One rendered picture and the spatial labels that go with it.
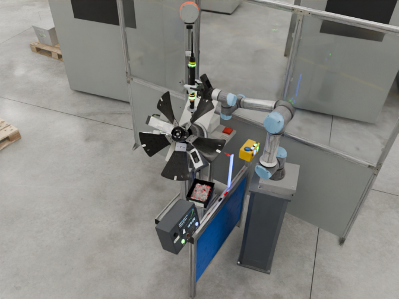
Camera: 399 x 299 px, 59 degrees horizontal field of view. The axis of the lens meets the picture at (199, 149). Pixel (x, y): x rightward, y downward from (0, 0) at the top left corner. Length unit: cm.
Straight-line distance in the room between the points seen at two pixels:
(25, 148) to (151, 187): 174
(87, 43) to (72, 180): 190
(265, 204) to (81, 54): 351
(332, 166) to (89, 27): 341
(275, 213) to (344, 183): 79
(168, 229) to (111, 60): 335
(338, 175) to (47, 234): 275
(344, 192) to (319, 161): 36
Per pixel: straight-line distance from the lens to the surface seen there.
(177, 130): 267
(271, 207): 270
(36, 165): 455
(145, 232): 358
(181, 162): 273
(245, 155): 280
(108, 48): 494
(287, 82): 292
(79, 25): 506
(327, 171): 324
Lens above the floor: 288
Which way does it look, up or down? 41 degrees down
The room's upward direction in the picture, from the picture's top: 2 degrees clockwise
